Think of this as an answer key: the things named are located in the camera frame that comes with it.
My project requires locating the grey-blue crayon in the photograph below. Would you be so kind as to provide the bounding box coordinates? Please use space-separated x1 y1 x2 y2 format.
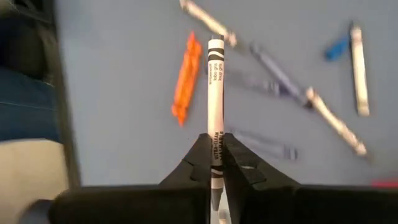
249 42 312 108

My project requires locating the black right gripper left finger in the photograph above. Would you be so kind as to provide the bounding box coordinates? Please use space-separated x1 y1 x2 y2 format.
49 133 212 224

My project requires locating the white-wrapped grey crayon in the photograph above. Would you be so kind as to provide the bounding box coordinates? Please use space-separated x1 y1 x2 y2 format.
348 25 371 118
305 86 368 156
206 34 226 215
178 0 239 48

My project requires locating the person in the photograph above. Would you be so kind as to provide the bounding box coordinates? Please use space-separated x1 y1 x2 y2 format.
0 65 62 143

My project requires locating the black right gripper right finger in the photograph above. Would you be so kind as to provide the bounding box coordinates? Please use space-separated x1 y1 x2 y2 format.
223 133 398 224

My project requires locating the blue-grey crayon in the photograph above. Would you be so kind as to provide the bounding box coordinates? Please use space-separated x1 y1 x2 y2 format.
229 127 299 162

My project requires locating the small blue crayon piece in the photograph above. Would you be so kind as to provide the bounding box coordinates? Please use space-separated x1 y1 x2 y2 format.
324 34 351 62

